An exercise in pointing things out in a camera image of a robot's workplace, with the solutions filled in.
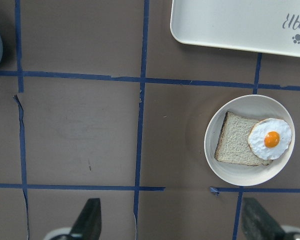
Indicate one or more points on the cream bear tray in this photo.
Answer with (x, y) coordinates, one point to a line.
(264, 26)

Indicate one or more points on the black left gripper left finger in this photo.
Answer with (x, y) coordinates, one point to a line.
(88, 224)

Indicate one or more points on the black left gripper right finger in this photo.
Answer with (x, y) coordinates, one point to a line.
(257, 223)

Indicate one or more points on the bread slice on plate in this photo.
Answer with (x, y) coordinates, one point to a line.
(232, 146)

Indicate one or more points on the cream round plate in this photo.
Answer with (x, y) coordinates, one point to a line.
(251, 106)

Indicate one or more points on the fried egg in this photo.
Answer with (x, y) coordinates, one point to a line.
(270, 138)

